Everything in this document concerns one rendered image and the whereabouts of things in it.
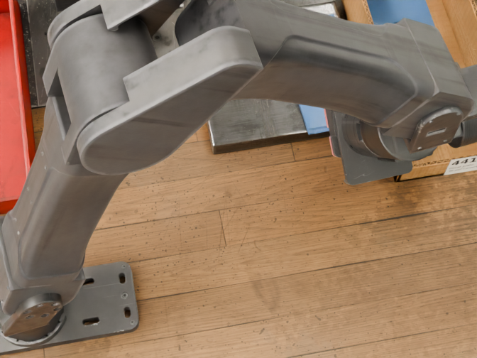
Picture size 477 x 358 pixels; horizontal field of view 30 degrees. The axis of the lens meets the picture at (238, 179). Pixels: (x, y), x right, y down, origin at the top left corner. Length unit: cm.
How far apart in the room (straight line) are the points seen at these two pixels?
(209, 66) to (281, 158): 46
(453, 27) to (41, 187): 58
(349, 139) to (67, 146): 34
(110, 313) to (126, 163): 34
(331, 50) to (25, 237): 27
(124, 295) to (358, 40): 39
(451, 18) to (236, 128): 29
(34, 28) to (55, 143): 47
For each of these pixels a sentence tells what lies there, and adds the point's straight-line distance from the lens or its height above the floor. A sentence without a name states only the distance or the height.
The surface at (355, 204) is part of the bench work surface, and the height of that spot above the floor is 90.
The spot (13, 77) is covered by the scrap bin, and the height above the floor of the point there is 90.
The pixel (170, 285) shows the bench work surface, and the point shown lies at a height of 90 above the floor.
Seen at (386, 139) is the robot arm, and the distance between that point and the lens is 73.
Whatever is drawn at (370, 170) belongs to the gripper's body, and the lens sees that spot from 84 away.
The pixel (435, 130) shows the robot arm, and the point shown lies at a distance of 69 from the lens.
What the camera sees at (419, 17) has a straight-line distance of 106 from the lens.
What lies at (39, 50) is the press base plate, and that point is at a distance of 103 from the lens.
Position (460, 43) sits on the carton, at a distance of 104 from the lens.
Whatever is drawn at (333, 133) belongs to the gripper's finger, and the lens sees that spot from 84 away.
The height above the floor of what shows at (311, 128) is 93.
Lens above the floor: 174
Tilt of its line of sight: 64 degrees down
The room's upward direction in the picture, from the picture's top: 5 degrees clockwise
